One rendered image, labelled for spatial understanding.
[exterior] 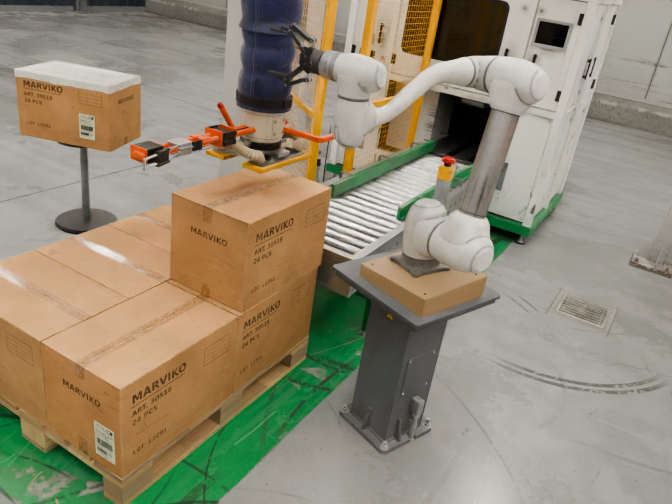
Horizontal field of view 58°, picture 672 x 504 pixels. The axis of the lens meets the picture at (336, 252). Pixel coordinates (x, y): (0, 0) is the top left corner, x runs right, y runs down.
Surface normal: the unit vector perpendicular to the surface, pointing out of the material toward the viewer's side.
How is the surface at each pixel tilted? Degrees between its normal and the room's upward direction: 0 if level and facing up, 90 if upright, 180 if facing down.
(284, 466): 0
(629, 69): 90
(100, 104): 90
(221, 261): 90
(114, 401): 90
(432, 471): 0
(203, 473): 0
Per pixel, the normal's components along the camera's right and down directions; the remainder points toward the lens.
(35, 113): -0.19, 0.41
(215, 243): -0.52, 0.31
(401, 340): -0.77, 0.18
